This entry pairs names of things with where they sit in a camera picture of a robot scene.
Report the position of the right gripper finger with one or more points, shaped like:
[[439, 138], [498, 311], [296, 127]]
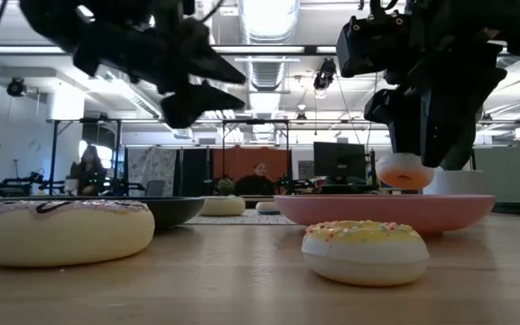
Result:
[[445, 131], [404, 122]]

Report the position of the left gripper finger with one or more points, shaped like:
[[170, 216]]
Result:
[[217, 67], [197, 104]]

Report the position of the red glazed donut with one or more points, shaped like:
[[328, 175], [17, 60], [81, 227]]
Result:
[[402, 173]]

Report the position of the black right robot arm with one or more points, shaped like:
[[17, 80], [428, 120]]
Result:
[[490, 22]]

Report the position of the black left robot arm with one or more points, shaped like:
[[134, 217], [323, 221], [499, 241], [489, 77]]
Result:
[[61, 15]]

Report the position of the white cylinder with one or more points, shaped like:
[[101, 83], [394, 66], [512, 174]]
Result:
[[456, 182]]

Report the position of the orange partition panel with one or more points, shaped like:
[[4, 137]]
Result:
[[237, 162]]

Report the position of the patterned white partition panel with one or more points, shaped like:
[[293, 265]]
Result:
[[151, 164]]

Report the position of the black computer monitor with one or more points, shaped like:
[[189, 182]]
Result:
[[339, 160]]

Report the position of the small green plant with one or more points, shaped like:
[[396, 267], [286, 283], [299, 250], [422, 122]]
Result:
[[225, 186]]

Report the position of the pink plate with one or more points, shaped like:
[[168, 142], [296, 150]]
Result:
[[386, 211]]

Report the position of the person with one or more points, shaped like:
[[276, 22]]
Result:
[[89, 173], [255, 182]]

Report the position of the green glazed donut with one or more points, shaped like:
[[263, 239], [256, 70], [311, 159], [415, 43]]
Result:
[[222, 206]]

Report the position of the dark blue plate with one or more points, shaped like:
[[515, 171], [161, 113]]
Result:
[[174, 210]]

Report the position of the grey woven placemat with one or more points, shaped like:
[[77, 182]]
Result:
[[242, 220]]

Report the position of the plain cream donut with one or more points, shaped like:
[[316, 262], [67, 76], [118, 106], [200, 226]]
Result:
[[266, 207]]

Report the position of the yellow sprinkled donut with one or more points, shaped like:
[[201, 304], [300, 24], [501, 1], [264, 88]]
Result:
[[364, 255]]

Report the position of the white donut with chocolate drizzle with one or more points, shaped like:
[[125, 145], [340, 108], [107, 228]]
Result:
[[61, 237]]

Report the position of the silver ventilation duct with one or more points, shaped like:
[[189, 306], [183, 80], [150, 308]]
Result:
[[266, 45]]

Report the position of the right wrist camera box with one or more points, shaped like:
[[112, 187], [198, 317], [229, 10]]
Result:
[[368, 45]]

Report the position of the hanging black camera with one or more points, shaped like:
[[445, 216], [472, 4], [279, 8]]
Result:
[[324, 74]]

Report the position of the black metal frame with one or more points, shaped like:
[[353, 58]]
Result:
[[53, 153], [287, 135]]

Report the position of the ceiling mounted black camera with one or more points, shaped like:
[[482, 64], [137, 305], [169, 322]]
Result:
[[16, 86]]

